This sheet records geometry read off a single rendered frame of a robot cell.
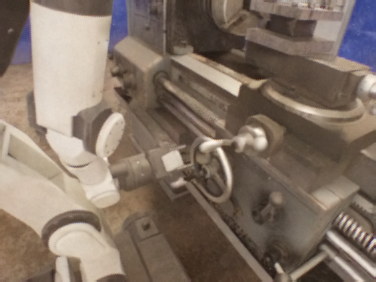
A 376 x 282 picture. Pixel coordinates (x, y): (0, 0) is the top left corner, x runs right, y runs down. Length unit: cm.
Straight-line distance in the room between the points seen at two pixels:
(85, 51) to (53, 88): 6
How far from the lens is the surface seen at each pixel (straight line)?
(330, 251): 75
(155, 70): 127
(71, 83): 32
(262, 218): 66
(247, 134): 55
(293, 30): 68
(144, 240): 116
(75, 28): 30
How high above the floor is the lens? 117
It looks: 34 degrees down
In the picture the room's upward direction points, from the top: 4 degrees clockwise
